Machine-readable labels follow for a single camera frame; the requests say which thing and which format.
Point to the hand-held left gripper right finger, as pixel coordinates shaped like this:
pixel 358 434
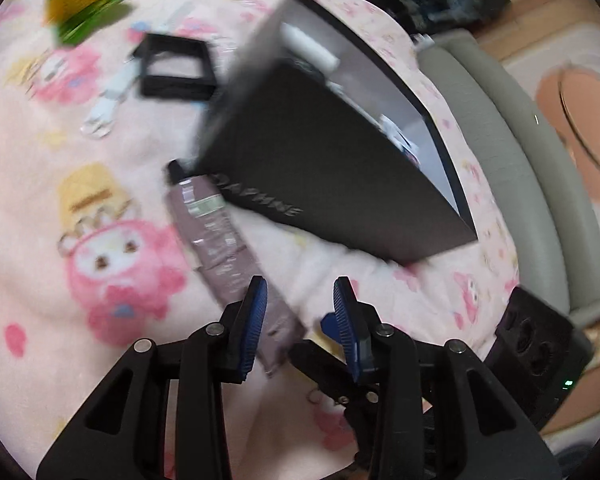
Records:
pixel 347 332

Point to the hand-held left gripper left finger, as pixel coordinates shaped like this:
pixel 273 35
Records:
pixel 254 325

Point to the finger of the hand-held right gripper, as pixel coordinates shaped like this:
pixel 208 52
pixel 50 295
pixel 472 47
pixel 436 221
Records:
pixel 328 324
pixel 315 365

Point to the mauve cosmetic tube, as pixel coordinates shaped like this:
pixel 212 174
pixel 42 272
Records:
pixel 225 250

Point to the black cardboard box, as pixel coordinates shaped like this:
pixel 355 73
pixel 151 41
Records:
pixel 330 185

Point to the white cardboard tube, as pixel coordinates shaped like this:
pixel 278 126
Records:
pixel 310 47

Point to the white pen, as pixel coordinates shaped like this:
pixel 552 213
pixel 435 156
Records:
pixel 177 15

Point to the yellow green snack packet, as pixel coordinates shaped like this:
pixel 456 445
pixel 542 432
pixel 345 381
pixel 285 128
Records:
pixel 77 0

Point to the white blue tissue packet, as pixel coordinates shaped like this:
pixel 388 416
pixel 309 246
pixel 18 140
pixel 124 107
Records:
pixel 402 142

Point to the grey green padded headboard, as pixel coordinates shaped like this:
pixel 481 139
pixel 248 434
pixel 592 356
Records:
pixel 510 160

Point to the pink printed blanket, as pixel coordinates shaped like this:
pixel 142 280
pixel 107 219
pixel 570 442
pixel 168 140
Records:
pixel 55 270

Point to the round brown stool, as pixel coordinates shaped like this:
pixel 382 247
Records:
pixel 590 110

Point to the black square frame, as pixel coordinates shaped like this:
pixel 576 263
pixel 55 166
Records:
pixel 175 90

